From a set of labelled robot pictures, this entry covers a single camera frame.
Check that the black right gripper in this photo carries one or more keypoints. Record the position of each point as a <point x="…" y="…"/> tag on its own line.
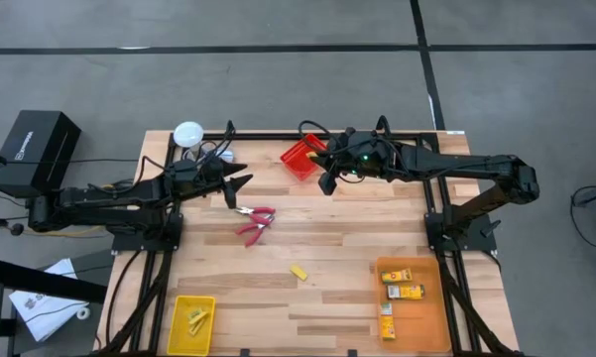
<point x="342" y="158"/>

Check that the black aluminium table frame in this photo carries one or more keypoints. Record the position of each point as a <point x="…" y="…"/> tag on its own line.
<point x="258" y="136"/>

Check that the orange plastic tray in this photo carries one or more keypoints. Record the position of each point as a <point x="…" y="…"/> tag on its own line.
<point x="426" y="322"/>

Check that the black power plug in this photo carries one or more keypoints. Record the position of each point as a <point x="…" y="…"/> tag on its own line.
<point x="16" y="229"/>

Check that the white printed paper sheets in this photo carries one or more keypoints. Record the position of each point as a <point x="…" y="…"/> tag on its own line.
<point x="39" y="312"/>

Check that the black table edge bracket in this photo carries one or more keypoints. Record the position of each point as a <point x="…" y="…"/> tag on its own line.
<point x="244" y="353"/>
<point x="352" y="353"/>

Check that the yellow rectangular eraser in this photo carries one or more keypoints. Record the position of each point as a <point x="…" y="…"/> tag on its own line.
<point x="299" y="272"/>
<point x="313" y="157"/>

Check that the white tape roll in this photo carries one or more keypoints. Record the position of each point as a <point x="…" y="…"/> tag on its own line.
<point x="79" y="314"/>

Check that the yellow plastic bin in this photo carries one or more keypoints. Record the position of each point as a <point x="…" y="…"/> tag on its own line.
<point x="191" y="344"/>

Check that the white table label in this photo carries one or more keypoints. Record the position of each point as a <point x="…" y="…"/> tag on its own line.
<point x="455" y="132"/>

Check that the black side table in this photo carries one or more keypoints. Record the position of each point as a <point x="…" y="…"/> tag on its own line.
<point x="30" y="280"/>

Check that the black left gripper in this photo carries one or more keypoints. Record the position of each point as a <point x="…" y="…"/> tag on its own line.
<point x="203" y="176"/>

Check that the red plastic mesh basket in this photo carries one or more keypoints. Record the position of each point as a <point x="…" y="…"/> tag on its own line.
<point x="297" y="161"/>

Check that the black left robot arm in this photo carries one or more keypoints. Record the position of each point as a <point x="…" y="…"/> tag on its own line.
<point x="104" y="203"/>

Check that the black cardboard box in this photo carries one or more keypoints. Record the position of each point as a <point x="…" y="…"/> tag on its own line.
<point x="35" y="149"/>

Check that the yellow green crayon box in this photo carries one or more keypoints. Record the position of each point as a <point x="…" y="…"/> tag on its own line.
<point x="388" y="324"/>
<point x="406" y="292"/>
<point x="396" y="275"/>

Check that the yellow box with black print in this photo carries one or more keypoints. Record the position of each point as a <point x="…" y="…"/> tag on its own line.
<point x="195" y="314"/>

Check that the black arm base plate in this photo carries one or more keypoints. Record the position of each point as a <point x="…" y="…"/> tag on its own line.
<point x="476" y="242"/>
<point x="129" y="244"/>

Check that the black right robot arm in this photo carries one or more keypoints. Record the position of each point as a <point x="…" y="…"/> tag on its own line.
<point x="466" y="163"/>

